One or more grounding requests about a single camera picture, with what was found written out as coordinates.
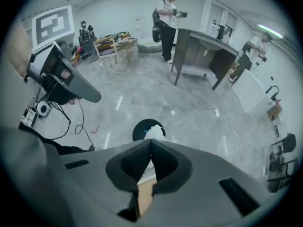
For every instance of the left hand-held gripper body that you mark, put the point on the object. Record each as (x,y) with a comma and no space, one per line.
(52,25)

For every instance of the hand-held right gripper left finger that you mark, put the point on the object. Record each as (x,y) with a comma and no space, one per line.
(99,185)

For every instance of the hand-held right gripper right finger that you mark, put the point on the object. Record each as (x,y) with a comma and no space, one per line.
(203,193)

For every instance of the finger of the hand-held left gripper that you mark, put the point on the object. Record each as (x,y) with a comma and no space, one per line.
(85,89)

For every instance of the black waste bin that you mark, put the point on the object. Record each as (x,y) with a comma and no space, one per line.
(138,132)

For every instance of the person's left forearm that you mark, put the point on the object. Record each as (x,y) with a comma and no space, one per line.
(20,53)

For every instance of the round wooden glass coffee table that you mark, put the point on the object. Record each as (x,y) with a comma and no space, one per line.
(145,197)

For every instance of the person's left hand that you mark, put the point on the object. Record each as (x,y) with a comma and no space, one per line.
(65,74)

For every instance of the pink floor item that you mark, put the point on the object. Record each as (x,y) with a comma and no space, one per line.
(94,132)

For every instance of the light wooden chair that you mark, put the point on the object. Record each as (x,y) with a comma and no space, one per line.
(104,44)

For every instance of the light wooden table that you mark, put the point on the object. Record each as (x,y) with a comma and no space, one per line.
(127,42)

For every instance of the teal wrapper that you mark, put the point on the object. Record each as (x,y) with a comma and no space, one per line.
(144,132)

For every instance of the grey floor cushion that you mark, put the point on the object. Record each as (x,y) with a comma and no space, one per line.
(149,46)

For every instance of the black chair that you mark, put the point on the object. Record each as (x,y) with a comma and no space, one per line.
(287,142)

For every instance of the cardboard box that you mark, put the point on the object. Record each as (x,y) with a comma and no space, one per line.
(274,111)

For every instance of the white box cabinet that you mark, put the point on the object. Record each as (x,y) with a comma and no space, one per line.
(251,91)

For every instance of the dark brown desk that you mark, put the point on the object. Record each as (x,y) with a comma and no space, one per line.
(213,55)

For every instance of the white plastic bottle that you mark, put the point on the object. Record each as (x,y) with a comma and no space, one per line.
(215,29)

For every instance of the black desktop appliance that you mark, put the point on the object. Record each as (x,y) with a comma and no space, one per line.
(220,33)

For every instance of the long ceiling light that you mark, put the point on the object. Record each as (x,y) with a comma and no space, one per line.
(270,31)

